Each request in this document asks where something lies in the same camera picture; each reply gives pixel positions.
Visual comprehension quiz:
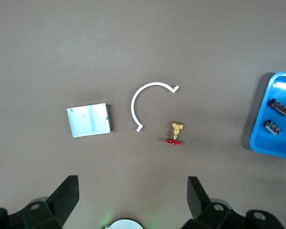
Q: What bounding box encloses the blue plastic tray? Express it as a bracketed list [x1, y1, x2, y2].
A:
[249, 72, 286, 160]

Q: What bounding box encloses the brass valve red handle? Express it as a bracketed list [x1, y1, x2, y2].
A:
[166, 121, 184, 146]

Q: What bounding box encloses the black electrolytic capacitor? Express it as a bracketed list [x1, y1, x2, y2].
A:
[263, 119, 282, 136]
[267, 97, 286, 117]

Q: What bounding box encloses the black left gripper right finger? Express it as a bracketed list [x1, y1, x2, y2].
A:
[181, 176, 286, 229]

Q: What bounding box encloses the brown table mat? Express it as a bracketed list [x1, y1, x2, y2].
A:
[0, 0, 286, 229]

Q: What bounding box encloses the silver metal module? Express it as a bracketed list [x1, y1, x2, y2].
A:
[66, 103, 114, 138]

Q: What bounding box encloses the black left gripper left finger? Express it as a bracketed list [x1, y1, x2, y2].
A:
[0, 175, 80, 229]

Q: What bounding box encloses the white curved plastic bracket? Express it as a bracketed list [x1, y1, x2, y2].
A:
[131, 82, 181, 133]

